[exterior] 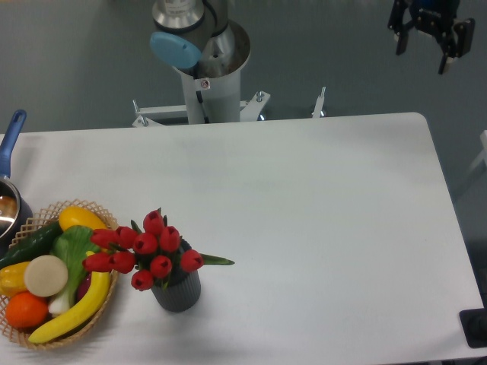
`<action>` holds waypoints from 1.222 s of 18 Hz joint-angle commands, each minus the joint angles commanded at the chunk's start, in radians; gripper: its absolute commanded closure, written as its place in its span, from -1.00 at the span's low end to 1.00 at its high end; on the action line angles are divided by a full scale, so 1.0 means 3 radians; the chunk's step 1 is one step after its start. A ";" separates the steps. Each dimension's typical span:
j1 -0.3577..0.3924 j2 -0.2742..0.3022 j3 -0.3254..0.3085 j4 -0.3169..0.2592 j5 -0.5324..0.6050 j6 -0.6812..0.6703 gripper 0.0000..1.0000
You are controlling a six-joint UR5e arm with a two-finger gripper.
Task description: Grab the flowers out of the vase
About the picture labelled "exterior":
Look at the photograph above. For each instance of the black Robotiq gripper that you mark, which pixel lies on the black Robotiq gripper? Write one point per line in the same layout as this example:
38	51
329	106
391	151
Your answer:
437	19

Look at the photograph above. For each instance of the red tulip bouquet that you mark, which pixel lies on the red tulip bouquet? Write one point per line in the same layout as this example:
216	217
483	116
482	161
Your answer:
155	253

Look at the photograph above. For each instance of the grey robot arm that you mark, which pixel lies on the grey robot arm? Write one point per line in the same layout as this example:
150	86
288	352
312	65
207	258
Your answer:
198	39

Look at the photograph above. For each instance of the dark grey ribbed vase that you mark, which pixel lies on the dark grey ribbed vase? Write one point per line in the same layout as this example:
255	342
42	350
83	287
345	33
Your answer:
180	293

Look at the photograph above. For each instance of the white furniture part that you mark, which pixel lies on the white furniture part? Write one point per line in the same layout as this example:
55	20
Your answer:
475	170

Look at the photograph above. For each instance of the black device at table edge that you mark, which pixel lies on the black device at table edge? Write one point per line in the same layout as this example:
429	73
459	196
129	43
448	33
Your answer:
473	322

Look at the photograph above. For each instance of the yellow lemon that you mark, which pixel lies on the yellow lemon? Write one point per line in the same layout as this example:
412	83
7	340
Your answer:
79	216

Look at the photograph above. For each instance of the yellow banana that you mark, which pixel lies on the yellow banana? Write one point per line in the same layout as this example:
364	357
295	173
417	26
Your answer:
83	310

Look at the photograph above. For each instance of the green bok choy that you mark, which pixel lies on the green bok choy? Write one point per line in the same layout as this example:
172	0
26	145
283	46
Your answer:
71	247

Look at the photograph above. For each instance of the purple red onion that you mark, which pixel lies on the purple red onion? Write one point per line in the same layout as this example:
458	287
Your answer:
83	288

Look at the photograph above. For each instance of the dark green cucumber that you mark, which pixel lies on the dark green cucumber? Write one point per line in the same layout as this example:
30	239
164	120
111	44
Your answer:
39	243

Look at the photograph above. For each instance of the woven wicker basket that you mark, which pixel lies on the woven wicker basket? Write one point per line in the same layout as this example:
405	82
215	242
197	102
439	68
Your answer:
42	218

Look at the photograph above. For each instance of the beige round disc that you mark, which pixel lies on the beige round disc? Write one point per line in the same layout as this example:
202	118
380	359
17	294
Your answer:
45	276

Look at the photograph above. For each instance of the yellow bell pepper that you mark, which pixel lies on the yellow bell pepper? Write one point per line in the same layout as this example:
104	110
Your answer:
12	279

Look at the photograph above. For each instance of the orange fruit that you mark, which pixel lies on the orange fruit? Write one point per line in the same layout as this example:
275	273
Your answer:
25	310

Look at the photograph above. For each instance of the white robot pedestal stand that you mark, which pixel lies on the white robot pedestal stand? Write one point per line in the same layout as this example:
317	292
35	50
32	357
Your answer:
206	100

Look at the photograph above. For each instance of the blue handled saucepan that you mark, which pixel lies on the blue handled saucepan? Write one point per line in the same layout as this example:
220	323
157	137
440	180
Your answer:
14	210

